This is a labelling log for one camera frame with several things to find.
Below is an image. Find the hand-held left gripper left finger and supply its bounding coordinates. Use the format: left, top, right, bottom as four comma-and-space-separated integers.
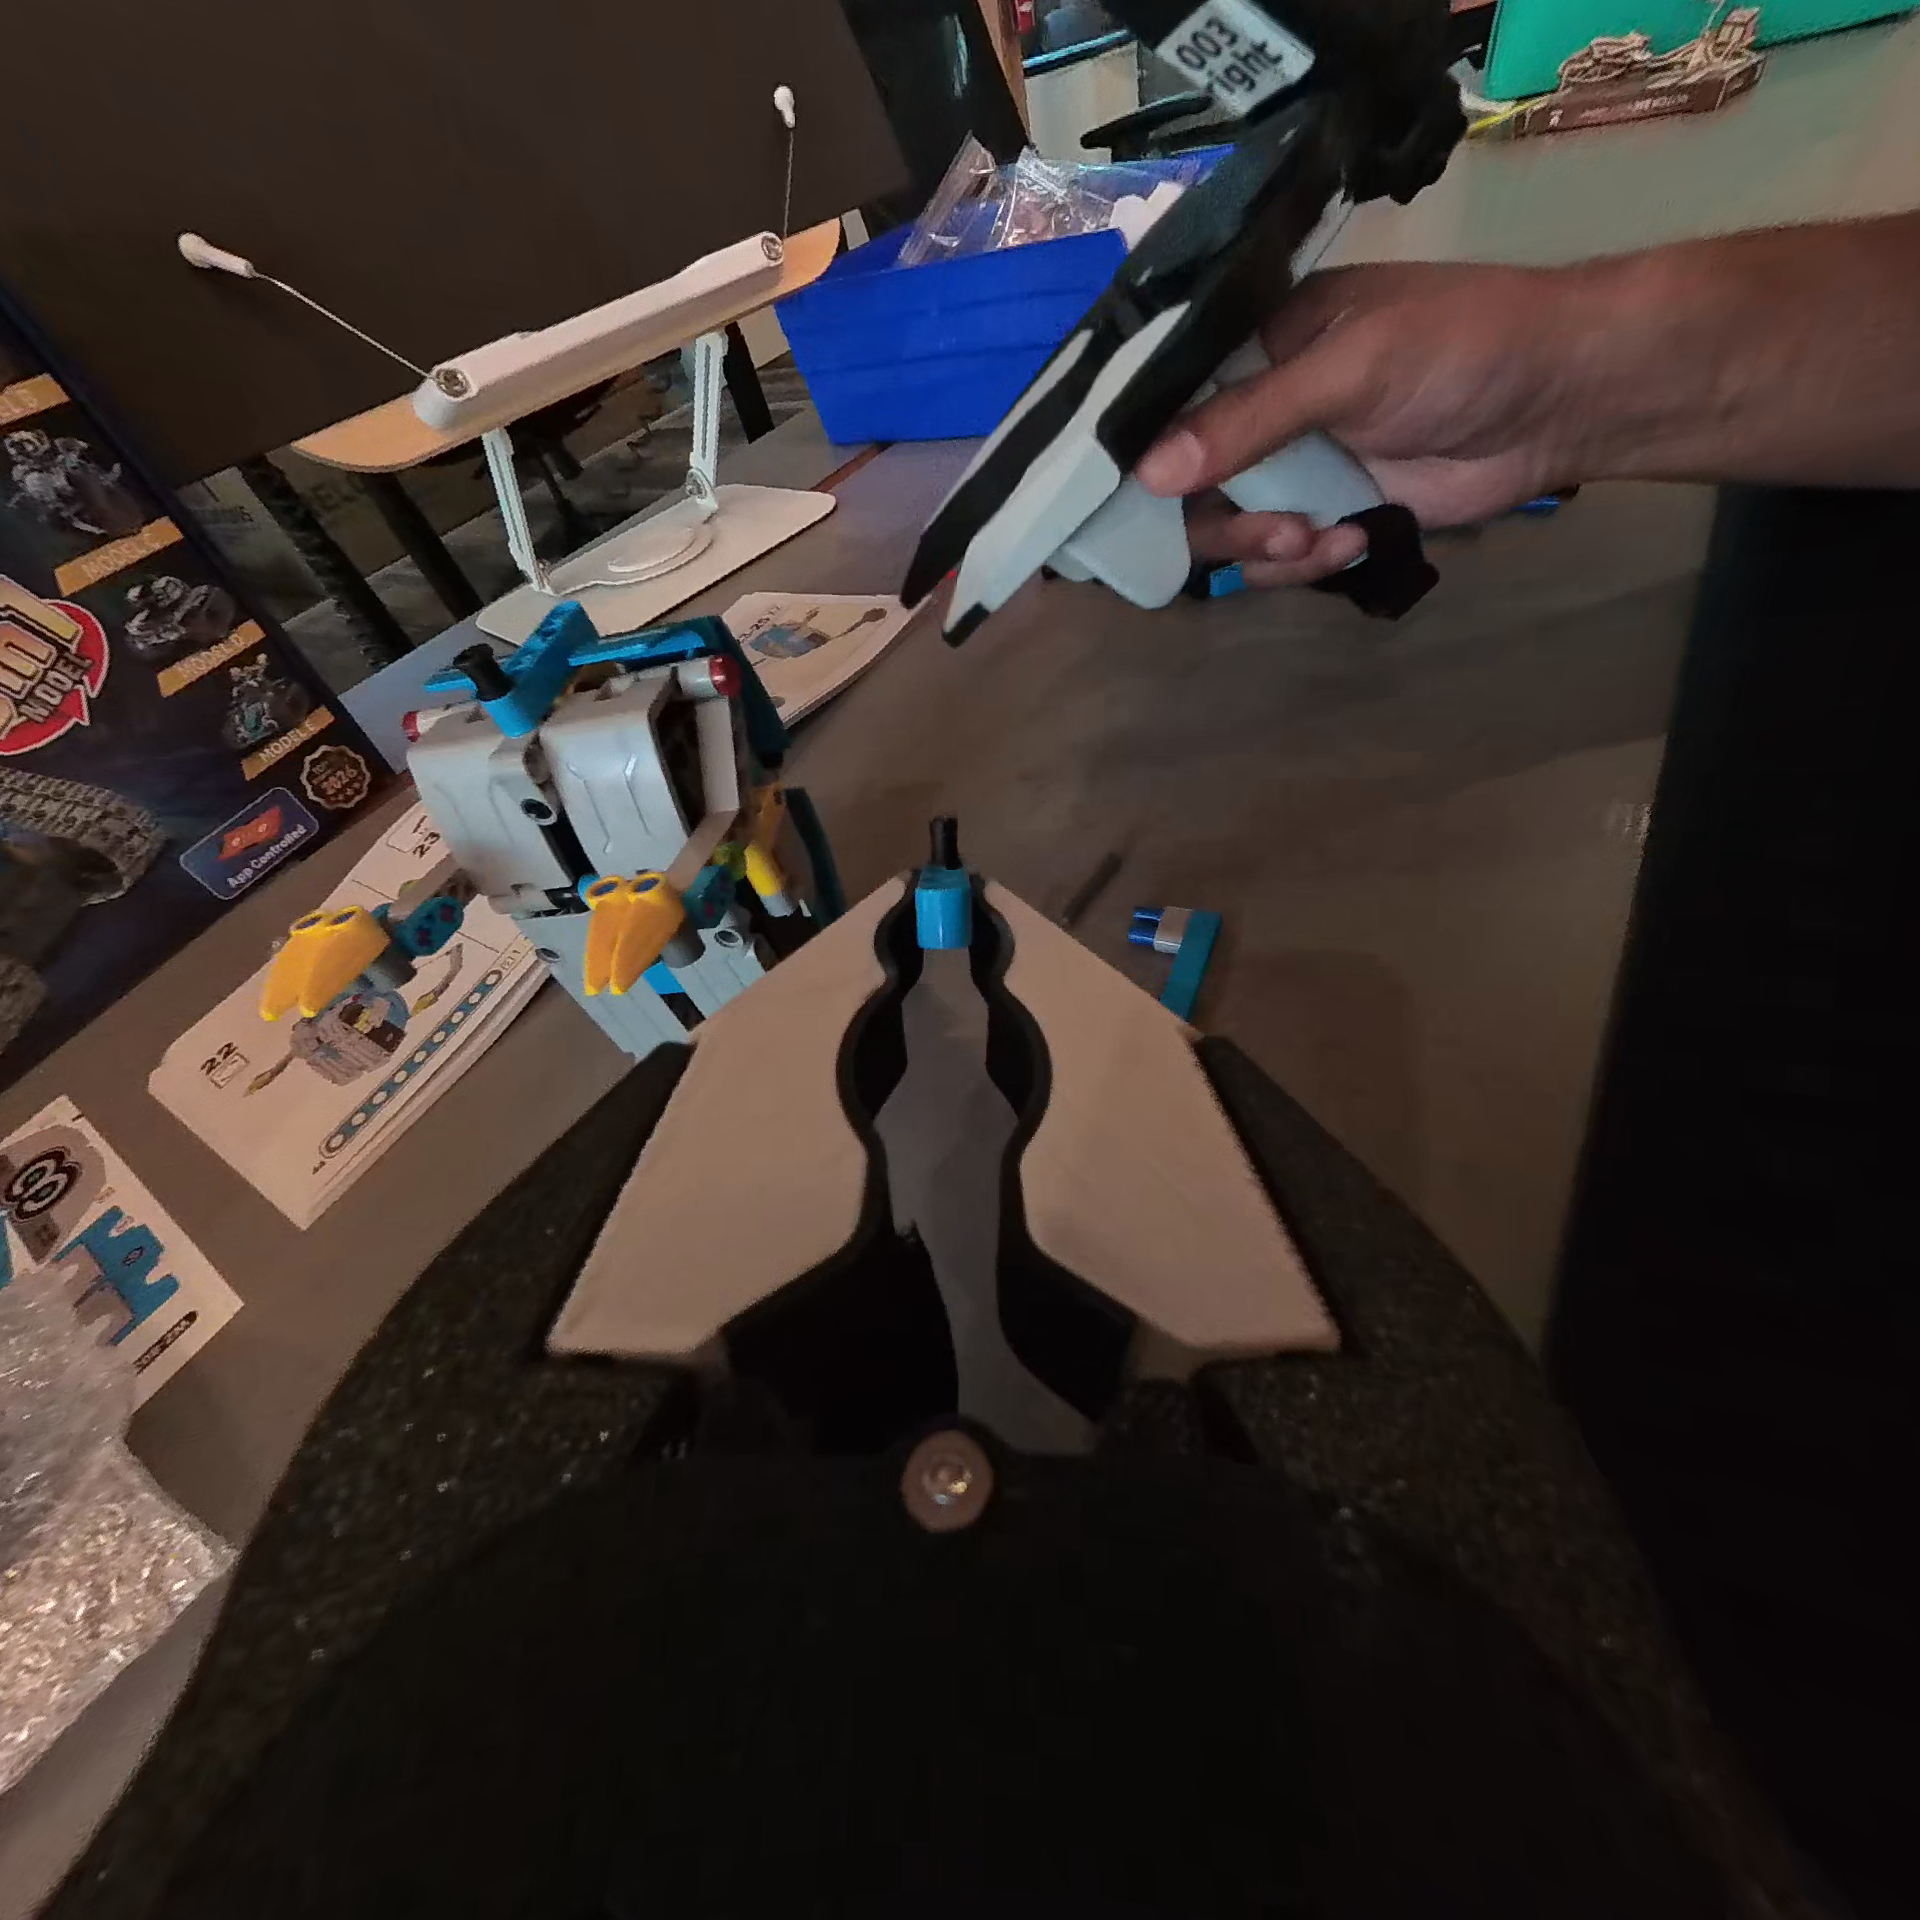
544, 872, 922, 1373

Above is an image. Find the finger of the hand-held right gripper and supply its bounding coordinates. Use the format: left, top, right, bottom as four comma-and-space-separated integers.
939, 303, 1192, 649
897, 303, 1146, 607

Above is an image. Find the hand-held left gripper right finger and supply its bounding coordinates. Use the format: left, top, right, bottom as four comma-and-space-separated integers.
971, 880, 1343, 1365

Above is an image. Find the teal short beam with pins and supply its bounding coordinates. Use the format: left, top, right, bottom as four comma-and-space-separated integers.
1127, 902, 1226, 1023

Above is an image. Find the blue grey toy robot model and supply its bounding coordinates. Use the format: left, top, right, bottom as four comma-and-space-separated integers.
257, 599, 850, 1059

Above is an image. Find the person's right forearm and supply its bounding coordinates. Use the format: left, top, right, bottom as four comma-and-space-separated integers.
1559, 207, 1920, 493

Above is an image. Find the white desk lamp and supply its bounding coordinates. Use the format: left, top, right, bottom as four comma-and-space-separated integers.
177, 83, 842, 650

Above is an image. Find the person's right hand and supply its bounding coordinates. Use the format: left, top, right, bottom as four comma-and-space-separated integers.
1131, 258, 1596, 591

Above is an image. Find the blue storage bin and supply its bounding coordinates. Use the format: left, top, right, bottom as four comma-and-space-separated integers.
770, 141, 1250, 448

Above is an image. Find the clear plastic bag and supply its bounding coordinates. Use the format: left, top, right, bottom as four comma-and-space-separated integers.
897, 130, 1192, 273

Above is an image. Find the wooden model kit box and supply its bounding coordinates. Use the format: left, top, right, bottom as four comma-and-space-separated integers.
1512, 6, 1776, 141

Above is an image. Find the teal green bag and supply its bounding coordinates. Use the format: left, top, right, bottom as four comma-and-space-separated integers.
1476, 0, 1920, 103

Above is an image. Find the open instruction sheet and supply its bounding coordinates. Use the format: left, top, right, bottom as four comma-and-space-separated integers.
145, 800, 553, 1232

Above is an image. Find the sticker sheet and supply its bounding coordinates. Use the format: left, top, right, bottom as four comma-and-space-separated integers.
0, 1093, 247, 1411

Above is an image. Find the dark panel board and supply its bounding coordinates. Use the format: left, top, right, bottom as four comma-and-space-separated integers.
0, 0, 922, 490

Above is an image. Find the dark blue toy kit box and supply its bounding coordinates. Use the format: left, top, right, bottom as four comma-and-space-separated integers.
0, 334, 403, 1093

